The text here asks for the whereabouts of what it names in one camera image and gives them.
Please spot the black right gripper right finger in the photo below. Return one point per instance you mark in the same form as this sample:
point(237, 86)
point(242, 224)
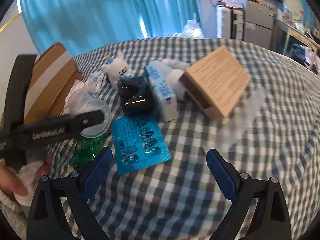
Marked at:
point(271, 217)

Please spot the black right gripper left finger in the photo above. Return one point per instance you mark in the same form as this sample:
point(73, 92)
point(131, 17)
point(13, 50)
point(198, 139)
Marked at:
point(47, 218)

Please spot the white tissue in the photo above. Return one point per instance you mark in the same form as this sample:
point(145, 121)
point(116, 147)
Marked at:
point(81, 98)

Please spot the white plush bear toy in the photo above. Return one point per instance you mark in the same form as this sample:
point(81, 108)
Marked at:
point(115, 70)

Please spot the blue pill blister pack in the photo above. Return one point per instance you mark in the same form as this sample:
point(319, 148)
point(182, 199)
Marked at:
point(138, 143)

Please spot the tan kraft paper box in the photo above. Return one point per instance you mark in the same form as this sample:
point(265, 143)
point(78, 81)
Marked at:
point(216, 83)

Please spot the blue white tissue pack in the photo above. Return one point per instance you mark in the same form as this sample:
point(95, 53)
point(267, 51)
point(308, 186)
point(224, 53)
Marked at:
point(165, 97)

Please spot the white cylinder bottle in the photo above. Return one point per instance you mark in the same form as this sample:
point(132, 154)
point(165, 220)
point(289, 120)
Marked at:
point(172, 77)

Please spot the green plastic wrapper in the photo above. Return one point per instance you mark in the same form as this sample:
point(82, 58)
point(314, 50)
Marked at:
point(86, 150)

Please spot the white cream tube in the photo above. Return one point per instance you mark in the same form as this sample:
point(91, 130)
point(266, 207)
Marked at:
point(175, 64)

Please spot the person left hand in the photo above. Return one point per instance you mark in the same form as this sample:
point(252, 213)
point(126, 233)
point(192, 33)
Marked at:
point(11, 184)

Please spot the brown cardboard box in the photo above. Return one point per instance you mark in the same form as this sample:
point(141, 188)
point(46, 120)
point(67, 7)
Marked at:
point(53, 76)

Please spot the checkered bed sheet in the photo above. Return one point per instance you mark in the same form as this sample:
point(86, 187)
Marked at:
point(180, 199)

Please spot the large blue curtain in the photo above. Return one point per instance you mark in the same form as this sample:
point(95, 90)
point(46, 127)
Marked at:
point(84, 25)

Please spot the white desk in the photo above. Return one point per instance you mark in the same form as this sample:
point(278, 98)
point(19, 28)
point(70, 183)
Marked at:
point(284, 36)

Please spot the white suitcase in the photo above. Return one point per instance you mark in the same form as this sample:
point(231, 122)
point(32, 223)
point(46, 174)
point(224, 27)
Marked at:
point(229, 22)

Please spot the large water jug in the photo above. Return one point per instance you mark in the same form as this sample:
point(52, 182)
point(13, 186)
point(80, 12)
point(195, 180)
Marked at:
point(192, 28)

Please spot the grey mini fridge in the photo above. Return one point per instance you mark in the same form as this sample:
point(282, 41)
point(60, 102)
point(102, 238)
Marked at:
point(258, 24)

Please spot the oval vanity mirror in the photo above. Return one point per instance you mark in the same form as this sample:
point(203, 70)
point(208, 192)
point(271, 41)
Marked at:
point(295, 7)

